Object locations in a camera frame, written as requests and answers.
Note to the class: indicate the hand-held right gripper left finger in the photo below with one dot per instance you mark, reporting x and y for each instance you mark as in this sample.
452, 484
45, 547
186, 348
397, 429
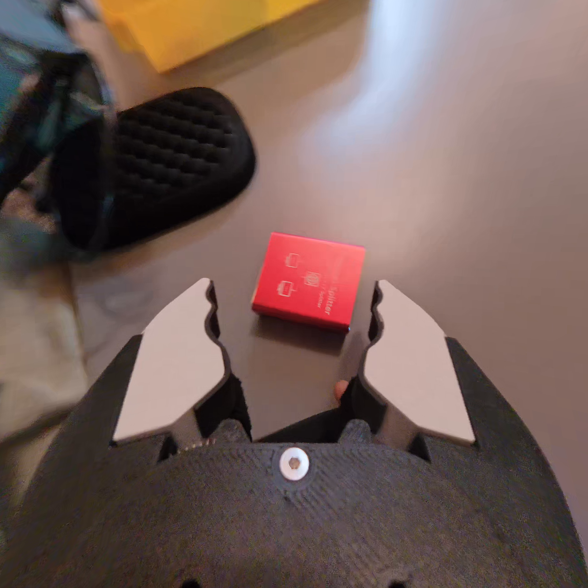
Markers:
174, 367

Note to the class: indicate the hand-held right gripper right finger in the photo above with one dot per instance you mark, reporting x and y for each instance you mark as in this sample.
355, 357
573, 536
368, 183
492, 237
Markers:
413, 367

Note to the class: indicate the black quilted wrist rest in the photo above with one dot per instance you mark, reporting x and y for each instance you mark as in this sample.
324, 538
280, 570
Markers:
174, 151

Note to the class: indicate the yellow plastic bin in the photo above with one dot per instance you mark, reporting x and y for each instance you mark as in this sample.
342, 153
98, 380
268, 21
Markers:
193, 27

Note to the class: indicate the person's right hand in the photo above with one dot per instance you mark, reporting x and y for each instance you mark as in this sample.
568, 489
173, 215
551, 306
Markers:
341, 391

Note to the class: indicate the red ethernet splitter box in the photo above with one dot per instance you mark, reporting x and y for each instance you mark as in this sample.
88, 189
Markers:
307, 280

